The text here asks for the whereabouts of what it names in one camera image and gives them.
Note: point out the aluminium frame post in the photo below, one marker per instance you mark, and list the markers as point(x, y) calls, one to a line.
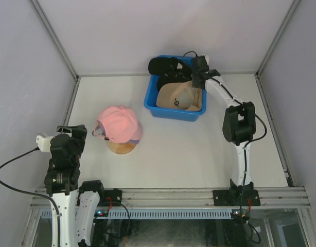
point(278, 36)
point(38, 10)

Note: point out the wooden hat stand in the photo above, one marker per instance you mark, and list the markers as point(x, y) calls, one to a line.
point(120, 148)

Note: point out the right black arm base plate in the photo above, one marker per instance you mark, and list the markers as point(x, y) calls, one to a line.
point(227, 198)

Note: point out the pink baseball cap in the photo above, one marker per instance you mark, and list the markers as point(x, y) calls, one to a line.
point(117, 114)

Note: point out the grey slotted cable duct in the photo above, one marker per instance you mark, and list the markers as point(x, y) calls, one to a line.
point(150, 214)

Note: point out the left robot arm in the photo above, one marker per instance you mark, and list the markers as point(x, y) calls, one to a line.
point(73, 205)

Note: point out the beige baseball cap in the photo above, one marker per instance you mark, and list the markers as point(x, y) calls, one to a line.
point(180, 96)

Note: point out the blue plastic bin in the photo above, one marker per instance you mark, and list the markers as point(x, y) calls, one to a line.
point(150, 104)

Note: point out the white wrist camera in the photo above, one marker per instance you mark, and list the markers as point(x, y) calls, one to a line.
point(206, 58)
point(43, 142)

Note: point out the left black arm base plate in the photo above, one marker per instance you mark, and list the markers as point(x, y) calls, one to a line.
point(110, 196)

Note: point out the aluminium front rail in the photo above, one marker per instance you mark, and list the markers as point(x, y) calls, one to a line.
point(270, 198)

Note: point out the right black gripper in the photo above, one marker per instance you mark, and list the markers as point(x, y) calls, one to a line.
point(193, 84)

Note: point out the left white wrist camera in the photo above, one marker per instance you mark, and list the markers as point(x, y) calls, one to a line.
point(43, 142)

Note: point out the right aluminium frame post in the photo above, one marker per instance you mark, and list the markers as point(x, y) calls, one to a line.
point(278, 36)

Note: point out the black baseball cap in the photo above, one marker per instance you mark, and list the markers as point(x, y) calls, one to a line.
point(169, 70)

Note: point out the left aluminium frame post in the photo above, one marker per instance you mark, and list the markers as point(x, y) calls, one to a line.
point(38, 10)

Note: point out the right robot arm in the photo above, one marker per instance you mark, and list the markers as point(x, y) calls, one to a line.
point(239, 127)

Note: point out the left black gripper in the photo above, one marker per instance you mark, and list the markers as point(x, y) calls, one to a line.
point(78, 134)

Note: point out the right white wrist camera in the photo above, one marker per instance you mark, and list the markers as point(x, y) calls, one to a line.
point(206, 58)

